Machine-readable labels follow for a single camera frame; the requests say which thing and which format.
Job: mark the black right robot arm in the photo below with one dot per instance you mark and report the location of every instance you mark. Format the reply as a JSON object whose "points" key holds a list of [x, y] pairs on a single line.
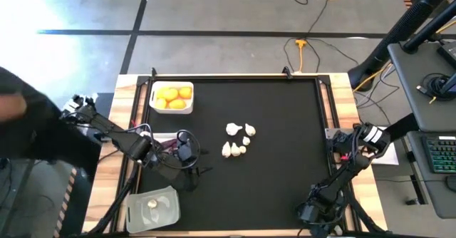
{"points": [[356, 163]]}

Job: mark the black table mat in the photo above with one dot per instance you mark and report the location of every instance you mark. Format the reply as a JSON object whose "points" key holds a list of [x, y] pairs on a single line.
{"points": [[278, 181]]}

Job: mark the black floor mat striped edge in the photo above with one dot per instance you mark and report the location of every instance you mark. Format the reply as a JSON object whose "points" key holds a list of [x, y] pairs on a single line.
{"points": [[76, 202]]}

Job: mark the long purple sweet potato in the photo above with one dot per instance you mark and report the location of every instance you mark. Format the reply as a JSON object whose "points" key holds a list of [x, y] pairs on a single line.
{"points": [[167, 143]]}

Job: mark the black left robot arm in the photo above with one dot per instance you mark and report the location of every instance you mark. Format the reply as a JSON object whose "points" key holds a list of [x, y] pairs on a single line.
{"points": [[124, 143]]}

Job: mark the white paper sheet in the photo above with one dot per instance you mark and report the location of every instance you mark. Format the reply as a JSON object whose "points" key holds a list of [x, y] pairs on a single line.
{"points": [[392, 158]]}

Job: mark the grey keyboard desk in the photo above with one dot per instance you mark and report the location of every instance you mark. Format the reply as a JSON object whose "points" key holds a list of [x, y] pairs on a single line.
{"points": [[438, 195]]}

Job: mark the clear plastic bin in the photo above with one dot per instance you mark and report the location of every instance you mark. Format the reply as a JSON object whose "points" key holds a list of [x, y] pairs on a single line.
{"points": [[167, 216]]}

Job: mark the white plastic basket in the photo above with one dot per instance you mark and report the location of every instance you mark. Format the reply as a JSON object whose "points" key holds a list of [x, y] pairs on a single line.
{"points": [[160, 135], [172, 112]]}

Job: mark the black metal table frame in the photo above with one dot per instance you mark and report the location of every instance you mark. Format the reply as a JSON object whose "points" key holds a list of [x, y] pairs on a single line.
{"points": [[231, 77]]}

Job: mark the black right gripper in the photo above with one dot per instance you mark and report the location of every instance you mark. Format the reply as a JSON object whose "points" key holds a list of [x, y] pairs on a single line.
{"points": [[320, 213]]}

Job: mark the person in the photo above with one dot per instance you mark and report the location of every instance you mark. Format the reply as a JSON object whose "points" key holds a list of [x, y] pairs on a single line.
{"points": [[42, 134]]}

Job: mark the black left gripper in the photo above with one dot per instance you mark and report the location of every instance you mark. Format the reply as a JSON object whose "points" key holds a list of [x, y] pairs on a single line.
{"points": [[190, 166]]}

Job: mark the black tower fan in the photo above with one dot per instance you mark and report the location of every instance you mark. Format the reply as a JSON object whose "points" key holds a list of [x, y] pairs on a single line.
{"points": [[402, 28]]}

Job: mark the small white garlic bulb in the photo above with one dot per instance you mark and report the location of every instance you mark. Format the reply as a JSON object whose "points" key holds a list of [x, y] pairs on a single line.
{"points": [[242, 149], [246, 140]]}

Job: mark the backlit black keyboard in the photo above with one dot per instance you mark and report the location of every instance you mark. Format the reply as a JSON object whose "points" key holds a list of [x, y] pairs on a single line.
{"points": [[441, 156]]}

